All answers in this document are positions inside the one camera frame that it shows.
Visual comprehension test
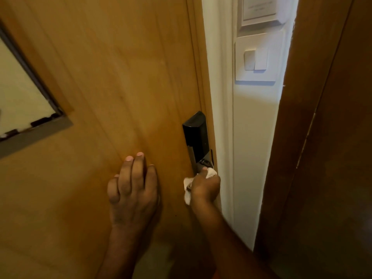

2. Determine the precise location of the person's left hand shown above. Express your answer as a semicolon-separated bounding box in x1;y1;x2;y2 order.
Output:
107;152;160;230

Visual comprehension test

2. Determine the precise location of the person's right hand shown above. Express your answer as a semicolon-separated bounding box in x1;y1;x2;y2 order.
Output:
189;167;221;207

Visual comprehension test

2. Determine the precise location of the white wipe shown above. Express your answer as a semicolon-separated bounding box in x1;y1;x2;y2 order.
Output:
183;167;218;206

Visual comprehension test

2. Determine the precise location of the person's right forearm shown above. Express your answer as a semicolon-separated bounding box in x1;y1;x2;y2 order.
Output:
190;200;280;279

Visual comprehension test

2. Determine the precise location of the black electronic door lock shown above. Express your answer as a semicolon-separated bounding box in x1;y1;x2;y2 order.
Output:
182;110;215;175

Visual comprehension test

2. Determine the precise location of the light wooden door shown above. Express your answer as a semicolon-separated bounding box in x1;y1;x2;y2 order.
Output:
0;0;222;279

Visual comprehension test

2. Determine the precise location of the grey framed door notice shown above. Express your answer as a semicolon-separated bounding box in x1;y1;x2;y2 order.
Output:
0;21;74;159

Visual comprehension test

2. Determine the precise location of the dark wooden wardrobe panel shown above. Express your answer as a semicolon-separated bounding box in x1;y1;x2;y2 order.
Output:
253;0;372;279

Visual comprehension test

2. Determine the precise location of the white key card holder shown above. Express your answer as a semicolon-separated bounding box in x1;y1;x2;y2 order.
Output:
236;0;294;37

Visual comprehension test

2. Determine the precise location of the white door frame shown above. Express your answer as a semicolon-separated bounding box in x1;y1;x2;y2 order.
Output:
201;0;236;227

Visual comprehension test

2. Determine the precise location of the white light switch plate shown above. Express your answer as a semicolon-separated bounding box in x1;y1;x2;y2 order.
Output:
234;28;287;83

